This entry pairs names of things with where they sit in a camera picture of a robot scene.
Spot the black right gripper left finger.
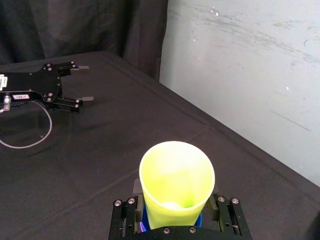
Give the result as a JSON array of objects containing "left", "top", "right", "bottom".
[{"left": 108, "top": 178, "right": 146, "bottom": 240}]

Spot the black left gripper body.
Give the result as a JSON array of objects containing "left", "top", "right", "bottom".
[{"left": 0, "top": 62, "right": 63, "bottom": 110}]

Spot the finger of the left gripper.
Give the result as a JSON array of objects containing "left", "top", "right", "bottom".
[
  {"left": 50, "top": 96, "right": 95, "bottom": 115},
  {"left": 53, "top": 60, "right": 90, "bottom": 78}
]

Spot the thin grey cable with plug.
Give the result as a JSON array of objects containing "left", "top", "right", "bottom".
[{"left": 0, "top": 94, "right": 53, "bottom": 150}]

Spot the blue plastic cup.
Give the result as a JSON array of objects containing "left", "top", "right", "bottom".
[{"left": 139, "top": 202, "right": 204, "bottom": 233}]

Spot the yellow-green plastic cup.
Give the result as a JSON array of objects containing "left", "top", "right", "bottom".
[{"left": 138, "top": 141, "right": 216, "bottom": 231}]

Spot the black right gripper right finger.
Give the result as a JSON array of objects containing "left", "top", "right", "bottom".
[{"left": 206, "top": 186, "right": 253, "bottom": 240}]

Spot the black table cloth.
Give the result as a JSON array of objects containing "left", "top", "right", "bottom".
[{"left": 0, "top": 51, "right": 320, "bottom": 240}]

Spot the black curtain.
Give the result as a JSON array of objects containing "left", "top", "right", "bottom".
[{"left": 0, "top": 0, "right": 170, "bottom": 81}]

